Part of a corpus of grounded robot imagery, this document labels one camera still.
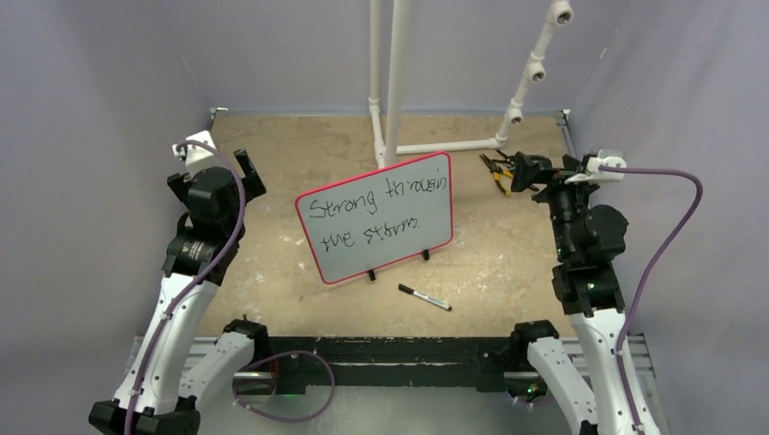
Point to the yellow-handled pliers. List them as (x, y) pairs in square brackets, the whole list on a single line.
[(498, 173)]

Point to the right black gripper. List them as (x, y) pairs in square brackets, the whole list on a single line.
[(557, 180)]

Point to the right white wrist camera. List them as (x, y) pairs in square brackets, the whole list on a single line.
[(599, 167)]

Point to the black-handled pliers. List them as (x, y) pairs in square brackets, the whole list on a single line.
[(506, 160)]

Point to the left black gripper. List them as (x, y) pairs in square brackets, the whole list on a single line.
[(249, 184)]

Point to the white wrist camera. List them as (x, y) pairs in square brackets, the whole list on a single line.
[(599, 167), (196, 158)]

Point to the red-framed whiteboard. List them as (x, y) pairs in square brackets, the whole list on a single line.
[(375, 219)]

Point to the black whiteboard marker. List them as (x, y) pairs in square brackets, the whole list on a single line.
[(428, 299)]

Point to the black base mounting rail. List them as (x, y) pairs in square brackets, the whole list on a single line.
[(485, 364)]

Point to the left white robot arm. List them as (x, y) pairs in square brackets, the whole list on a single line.
[(161, 394)]

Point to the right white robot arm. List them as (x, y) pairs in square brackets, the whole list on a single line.
[(610, 400)]

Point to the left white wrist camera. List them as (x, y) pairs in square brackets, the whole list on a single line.
[(196, 158)]

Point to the white PVC pipe frame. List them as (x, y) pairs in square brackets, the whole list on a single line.
[(409, 73)]

